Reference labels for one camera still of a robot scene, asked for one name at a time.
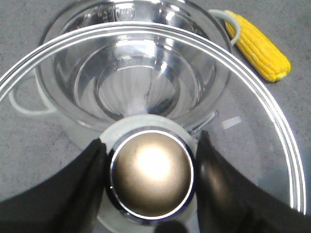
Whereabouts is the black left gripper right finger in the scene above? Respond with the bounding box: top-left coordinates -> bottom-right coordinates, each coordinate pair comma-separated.
195,131 -> 311,233

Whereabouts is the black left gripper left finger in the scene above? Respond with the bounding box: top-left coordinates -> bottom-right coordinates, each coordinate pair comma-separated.
0,139 -> 106,233

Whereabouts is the glass pot lid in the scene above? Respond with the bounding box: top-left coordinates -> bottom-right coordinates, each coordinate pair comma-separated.
0,22 -> 308,233

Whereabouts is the yellow corn cob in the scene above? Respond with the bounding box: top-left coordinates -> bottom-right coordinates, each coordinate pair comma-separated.
225,10 -> 292,83

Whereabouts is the pale green electric pot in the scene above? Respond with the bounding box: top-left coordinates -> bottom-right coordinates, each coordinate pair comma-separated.
9,0 -> 241,134

